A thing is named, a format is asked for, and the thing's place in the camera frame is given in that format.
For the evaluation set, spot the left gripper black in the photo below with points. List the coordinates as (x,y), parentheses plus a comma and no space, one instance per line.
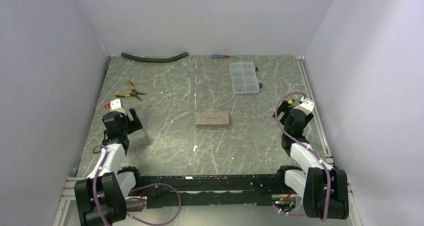
(134,124)

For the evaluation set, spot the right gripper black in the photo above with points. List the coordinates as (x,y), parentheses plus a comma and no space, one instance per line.
(285,107)

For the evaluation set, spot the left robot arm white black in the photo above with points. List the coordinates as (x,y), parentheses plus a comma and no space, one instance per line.
(101,196)

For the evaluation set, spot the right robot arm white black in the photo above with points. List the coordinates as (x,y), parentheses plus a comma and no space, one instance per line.
(322,188)

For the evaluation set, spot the clear plastic organizer box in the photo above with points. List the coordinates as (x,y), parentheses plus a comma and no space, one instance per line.
(244,78)

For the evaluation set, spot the blue red screwdriver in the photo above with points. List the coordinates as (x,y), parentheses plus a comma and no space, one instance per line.
(224,56)

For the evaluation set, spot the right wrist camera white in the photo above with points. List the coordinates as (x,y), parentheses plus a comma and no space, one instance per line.
(305,105)

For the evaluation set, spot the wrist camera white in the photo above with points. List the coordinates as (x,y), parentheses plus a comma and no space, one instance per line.
(305,105)
(115,106)

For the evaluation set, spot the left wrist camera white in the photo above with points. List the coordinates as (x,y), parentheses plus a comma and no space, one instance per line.
(115,106)

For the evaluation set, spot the yellow handled pliers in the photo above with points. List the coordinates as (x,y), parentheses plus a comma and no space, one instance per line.
(133,94)

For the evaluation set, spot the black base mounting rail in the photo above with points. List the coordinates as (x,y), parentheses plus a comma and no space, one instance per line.
(204,190)

